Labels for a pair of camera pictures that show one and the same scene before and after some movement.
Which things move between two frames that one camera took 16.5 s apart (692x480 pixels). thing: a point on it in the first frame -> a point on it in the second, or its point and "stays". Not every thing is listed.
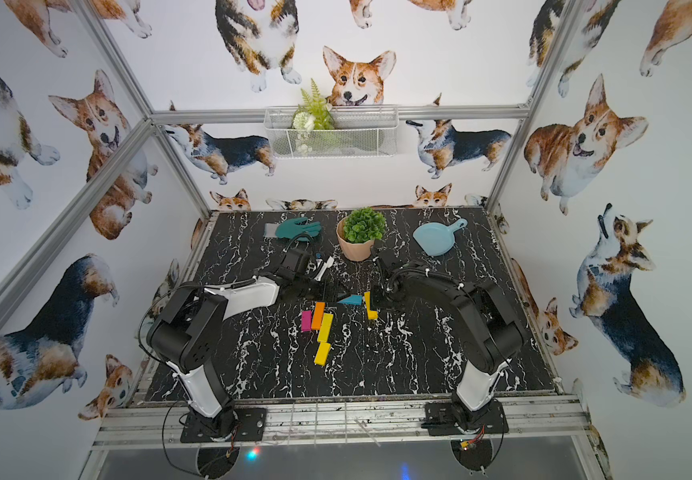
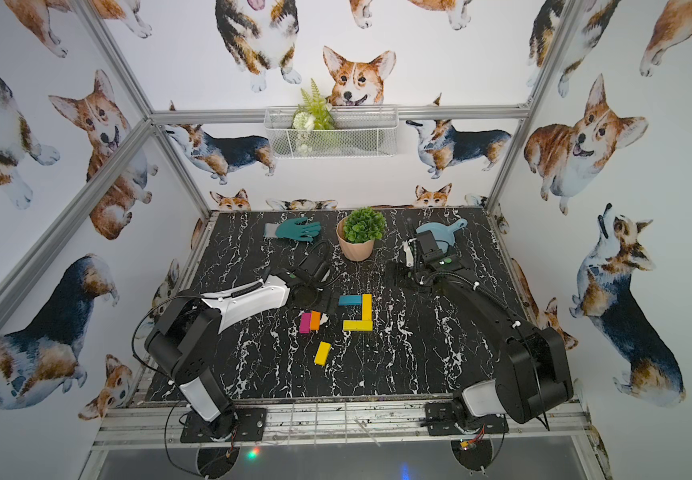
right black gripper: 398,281 -> 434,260
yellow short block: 322,354 stays
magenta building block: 306,320 stays
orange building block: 318,315 stays
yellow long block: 325,327 -> 358,325
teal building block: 353,299 stays
